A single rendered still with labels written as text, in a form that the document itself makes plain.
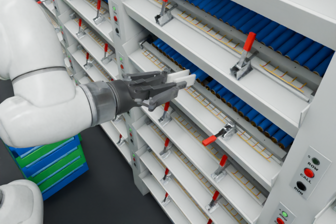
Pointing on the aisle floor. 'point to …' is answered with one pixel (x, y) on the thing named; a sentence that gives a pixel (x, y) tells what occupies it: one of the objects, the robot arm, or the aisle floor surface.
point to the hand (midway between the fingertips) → (180, 79)
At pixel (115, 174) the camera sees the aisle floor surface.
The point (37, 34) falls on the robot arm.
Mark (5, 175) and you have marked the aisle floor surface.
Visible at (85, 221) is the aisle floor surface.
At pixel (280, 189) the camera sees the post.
